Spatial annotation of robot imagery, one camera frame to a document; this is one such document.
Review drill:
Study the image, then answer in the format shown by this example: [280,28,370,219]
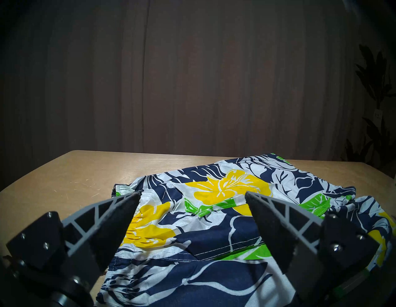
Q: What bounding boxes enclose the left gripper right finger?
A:
[245,191,380,298]

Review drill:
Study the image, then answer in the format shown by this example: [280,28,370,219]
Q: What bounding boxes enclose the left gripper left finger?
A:
[6,190,143,290]

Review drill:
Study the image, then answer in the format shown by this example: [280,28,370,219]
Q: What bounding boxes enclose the floral print shorts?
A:
[95,153,396,307]

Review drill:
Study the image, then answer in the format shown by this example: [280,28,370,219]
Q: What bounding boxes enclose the brown pleated curtain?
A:
[0,0,396,192]

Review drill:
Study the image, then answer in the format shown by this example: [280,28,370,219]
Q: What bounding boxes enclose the tall leafy plant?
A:
[340,44,396,177]

